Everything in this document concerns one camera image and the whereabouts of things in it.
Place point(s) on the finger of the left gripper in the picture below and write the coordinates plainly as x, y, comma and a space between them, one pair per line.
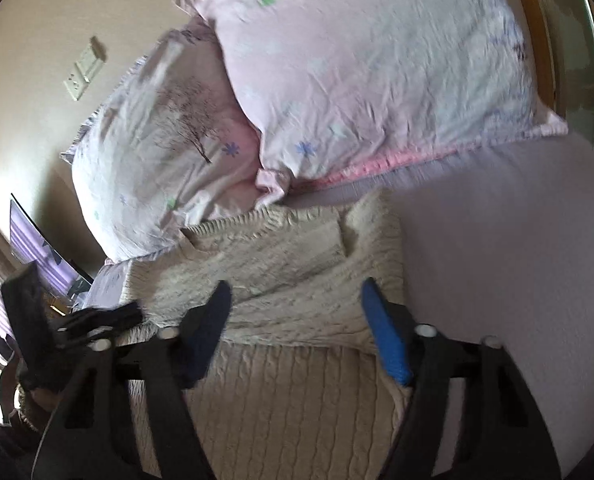
73, 333
23, 297

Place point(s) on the pink tree-print pillow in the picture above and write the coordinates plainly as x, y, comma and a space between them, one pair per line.
168, 149

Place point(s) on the lavender bed sheet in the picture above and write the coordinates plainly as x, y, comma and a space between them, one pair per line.
501, 241

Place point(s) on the pink flower-print pillow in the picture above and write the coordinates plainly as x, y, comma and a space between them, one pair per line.
340, 90

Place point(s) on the wooden headboard frame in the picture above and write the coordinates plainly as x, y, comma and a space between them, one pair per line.
562, 35

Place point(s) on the white wall switch plate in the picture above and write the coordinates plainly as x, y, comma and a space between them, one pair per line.
85, 68

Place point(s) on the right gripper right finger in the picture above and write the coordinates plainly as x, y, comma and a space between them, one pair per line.
502, 431

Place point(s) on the beige cable-knit sweater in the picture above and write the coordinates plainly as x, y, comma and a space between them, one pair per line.
295, 390

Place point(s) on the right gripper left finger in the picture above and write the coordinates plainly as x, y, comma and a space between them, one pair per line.
91, 434

